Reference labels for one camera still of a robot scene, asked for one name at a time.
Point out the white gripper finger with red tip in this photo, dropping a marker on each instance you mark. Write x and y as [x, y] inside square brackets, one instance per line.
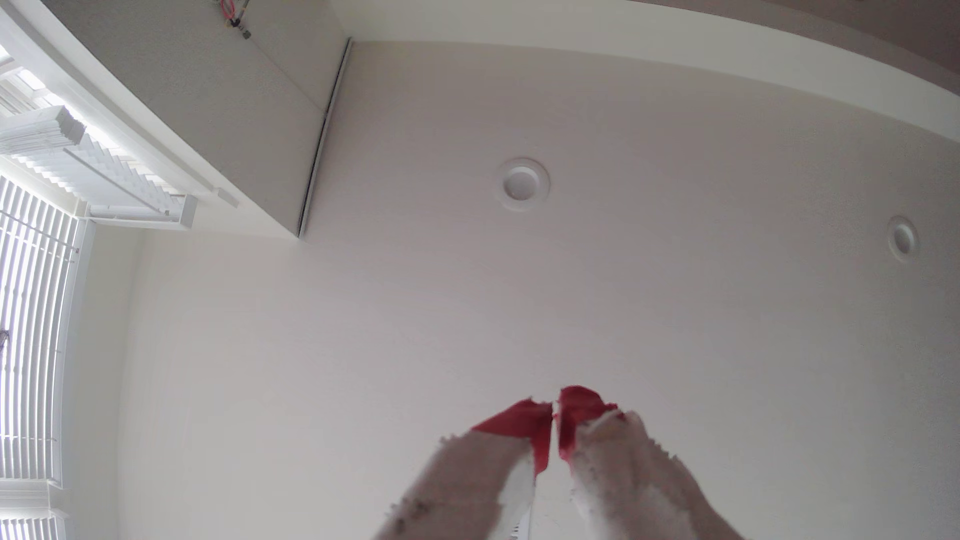
[480, 480]
[630, 480]

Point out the round recessed ceiling light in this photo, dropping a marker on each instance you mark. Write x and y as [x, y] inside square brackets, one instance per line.
[902, 238]
[523, 183]

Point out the lowered white window blind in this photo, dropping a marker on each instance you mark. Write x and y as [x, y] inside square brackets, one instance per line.
[34, 337]

